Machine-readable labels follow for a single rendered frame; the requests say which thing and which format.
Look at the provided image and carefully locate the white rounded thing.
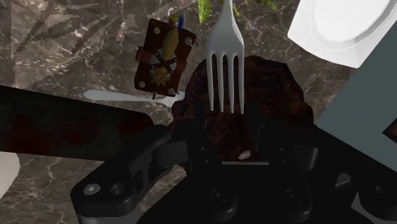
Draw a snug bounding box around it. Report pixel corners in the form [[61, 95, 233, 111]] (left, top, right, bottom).
[[0, 151, 21, 200]]

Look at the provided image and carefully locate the brown gear mechanism toy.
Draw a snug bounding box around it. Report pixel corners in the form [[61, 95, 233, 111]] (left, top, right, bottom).
[[133, 13, 198, 101]]

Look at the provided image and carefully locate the white fork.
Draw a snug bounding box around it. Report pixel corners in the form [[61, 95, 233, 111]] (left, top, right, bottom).
[[204, 0, 246, 115]]

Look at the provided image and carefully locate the dark flat slab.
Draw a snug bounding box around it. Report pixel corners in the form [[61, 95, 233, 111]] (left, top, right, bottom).
[[0, 85, 155, 162]]

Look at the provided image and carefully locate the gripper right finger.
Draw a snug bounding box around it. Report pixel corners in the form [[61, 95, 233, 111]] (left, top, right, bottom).
[[247, 104, 397, 224]]

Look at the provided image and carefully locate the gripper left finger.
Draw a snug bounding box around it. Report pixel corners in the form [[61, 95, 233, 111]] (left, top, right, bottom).
[[70, 104, 239, 224]]

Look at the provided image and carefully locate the white plate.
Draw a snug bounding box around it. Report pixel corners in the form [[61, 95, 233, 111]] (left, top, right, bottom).
[[286, 0, 397, 69]]

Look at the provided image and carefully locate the green leafy plant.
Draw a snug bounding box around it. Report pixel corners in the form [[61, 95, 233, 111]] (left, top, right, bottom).
[[197, 0, 279, 25]]

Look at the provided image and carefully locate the dark brown lumpy thing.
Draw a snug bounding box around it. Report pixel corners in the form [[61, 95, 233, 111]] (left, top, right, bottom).
[[169, 55, 315, 162]]

